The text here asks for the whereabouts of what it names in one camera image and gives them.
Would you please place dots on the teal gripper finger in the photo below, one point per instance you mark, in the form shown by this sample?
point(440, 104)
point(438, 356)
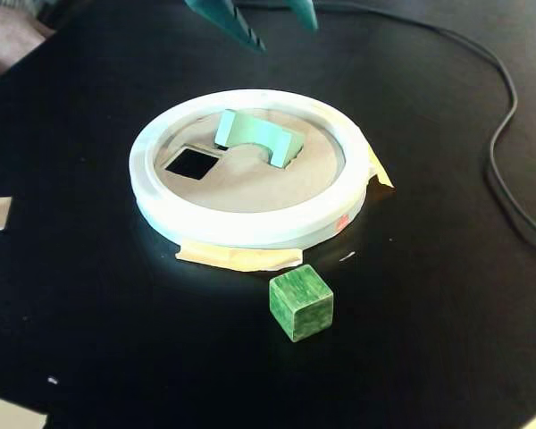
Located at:
point(304, 11)
point(225, 18)

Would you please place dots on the mint green U block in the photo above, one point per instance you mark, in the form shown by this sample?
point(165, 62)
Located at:
point(254, 129)

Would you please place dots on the long masking tape strip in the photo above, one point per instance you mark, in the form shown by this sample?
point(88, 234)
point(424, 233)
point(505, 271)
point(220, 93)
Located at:
point(232, 259)

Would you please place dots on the dark green wooden cube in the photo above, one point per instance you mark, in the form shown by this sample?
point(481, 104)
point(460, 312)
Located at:
point(301, 304)

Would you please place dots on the yellowish masking tape piece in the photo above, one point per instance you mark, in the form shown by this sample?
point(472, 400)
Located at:
point(382, 176)

